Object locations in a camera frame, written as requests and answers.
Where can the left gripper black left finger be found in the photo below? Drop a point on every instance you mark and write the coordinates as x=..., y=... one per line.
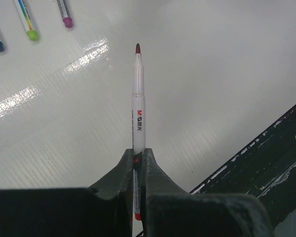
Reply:
x=103, y=209

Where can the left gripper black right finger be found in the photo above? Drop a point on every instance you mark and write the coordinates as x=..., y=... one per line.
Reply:
x=169, y=211

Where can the white pen red end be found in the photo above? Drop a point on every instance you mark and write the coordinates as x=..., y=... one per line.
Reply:
x=138, y=128

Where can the white pen green end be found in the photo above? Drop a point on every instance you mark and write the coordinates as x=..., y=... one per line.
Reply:
x=26, y=20

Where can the white pen purple end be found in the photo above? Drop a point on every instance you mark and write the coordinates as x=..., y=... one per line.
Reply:
x=65, y=14

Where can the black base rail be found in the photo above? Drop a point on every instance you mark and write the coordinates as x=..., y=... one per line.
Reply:
x=265, y=169

